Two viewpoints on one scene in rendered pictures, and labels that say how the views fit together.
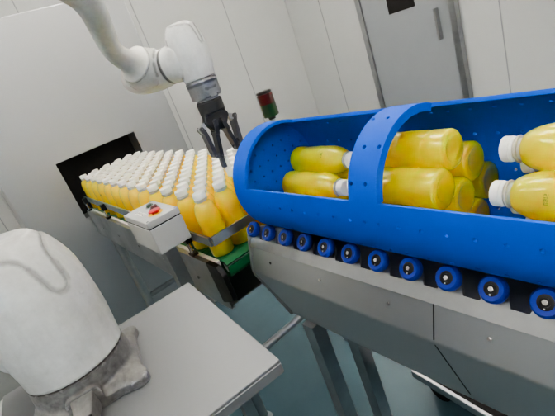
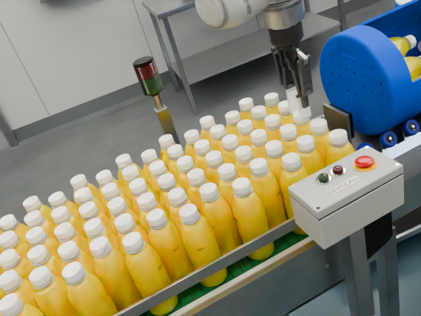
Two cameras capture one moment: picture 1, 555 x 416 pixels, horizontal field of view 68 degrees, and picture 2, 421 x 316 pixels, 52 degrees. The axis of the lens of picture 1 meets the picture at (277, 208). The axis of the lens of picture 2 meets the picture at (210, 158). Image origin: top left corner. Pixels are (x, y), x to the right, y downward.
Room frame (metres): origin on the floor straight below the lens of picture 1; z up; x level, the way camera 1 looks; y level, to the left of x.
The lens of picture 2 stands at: (1.20, 1.04, 1.64)
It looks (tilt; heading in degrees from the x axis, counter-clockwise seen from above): 32 degrees down; 287
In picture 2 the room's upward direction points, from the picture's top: 18 degrees counter-clockwise
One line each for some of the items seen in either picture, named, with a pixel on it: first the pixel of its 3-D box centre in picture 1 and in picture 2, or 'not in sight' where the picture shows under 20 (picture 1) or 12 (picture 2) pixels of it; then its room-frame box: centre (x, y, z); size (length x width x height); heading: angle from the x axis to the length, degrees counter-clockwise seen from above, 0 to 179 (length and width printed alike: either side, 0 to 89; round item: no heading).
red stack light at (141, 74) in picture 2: (265, 98); (145, 69); (1.65, -0.11, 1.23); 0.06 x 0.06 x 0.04
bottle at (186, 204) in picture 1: (193, 219); (298, 195); (1.26, 0.27, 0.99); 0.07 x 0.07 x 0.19
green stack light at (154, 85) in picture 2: (269, 109); (151, 83); (1.65, -0.11, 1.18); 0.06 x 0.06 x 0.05
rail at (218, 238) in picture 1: (264, 209); not in sight; (1.21, 0.04, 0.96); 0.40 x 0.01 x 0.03; 122
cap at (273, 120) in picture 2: not in sight; (272, 120); (1.30, 0.08, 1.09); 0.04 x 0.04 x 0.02
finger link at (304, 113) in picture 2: (227, 166); (303, 106); (1.22, 0.10, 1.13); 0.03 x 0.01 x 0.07; 32
